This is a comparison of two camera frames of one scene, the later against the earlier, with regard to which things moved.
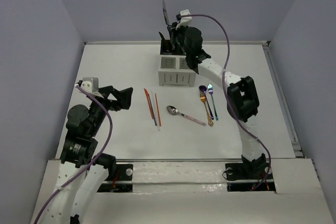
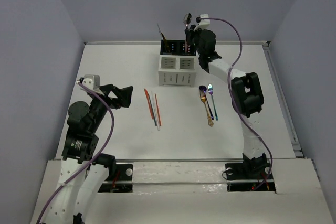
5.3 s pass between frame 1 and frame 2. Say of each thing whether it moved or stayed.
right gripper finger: moved
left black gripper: stayed
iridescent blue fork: stayed
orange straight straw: stayed
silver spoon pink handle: moved
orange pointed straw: stayed
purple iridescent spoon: stayed
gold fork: stayed
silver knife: moved
